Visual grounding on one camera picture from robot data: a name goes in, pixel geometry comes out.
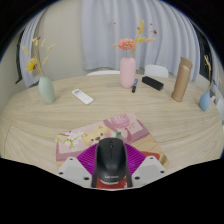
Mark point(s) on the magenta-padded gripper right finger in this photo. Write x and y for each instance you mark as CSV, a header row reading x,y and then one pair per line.
x,y
148,170

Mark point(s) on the beige and blue dried flowers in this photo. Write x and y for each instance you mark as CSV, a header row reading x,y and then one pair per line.
x,y
208,65

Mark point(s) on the cartoon print mouse pad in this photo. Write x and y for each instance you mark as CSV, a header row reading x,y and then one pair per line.
x,y
100,131

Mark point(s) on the blue vase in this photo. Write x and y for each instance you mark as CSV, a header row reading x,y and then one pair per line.
x,y
204,101

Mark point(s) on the narrow white curtain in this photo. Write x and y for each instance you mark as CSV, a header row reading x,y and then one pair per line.
x,y
28,50

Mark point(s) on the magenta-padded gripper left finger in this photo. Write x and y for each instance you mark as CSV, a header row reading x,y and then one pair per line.
x,y
75,170

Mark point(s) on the gold drink bottle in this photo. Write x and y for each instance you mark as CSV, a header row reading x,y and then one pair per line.
x,y
181,81

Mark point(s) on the pink and yellow dried flowers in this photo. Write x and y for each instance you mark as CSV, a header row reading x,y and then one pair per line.
x,y
126,43

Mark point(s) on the black rectangular box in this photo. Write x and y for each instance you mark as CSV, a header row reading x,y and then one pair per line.
x,y
152,83

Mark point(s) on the dark window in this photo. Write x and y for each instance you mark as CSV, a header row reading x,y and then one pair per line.
x,y
201,50
19,63

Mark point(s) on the white chair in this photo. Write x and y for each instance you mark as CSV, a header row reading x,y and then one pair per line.
x,y
156,70
101,72

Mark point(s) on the pale green vase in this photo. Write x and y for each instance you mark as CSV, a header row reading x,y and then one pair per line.
x,y
46,90

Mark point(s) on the black computer mouse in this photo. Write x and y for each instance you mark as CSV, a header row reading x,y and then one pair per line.
x,y
110,160

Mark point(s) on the wide white curtain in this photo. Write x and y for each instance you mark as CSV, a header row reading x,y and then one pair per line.
x,y
166,33

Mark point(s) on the blue and black marker pen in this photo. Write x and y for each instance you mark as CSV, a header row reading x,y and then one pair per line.
x,y
134,86

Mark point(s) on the white remote control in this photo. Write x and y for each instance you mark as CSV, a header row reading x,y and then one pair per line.
x,y
82,96

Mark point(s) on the pink vase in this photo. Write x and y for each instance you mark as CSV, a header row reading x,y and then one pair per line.
x,y
128,73

